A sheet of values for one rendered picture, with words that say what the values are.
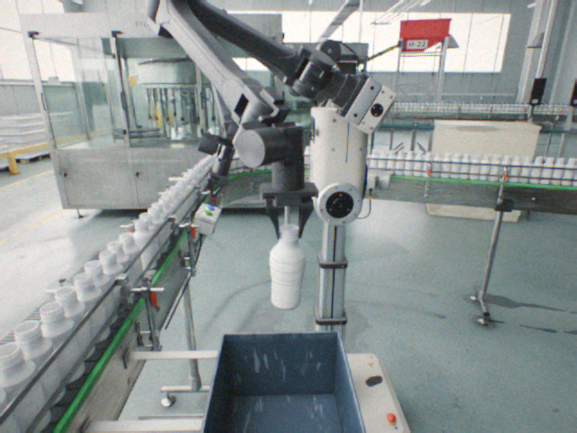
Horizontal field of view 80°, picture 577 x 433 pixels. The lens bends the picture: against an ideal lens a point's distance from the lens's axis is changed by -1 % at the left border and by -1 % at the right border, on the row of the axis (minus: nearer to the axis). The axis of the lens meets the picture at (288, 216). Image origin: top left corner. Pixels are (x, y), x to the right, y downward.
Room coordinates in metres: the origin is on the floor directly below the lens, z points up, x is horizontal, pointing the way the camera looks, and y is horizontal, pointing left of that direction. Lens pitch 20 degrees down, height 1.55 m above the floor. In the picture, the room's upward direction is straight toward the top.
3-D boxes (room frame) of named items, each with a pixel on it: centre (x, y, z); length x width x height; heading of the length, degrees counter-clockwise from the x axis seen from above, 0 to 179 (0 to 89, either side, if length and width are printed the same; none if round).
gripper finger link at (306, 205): (0.61, -0.01, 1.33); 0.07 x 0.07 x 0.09; 4
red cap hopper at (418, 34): (7.42, -2.57, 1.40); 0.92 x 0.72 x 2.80; 74
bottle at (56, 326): (0.57, 0.45, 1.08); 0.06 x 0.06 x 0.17
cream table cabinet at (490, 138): (4.55, -2.47, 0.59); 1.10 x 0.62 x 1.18; 74
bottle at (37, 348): (0.51, 0.46, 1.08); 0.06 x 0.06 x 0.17
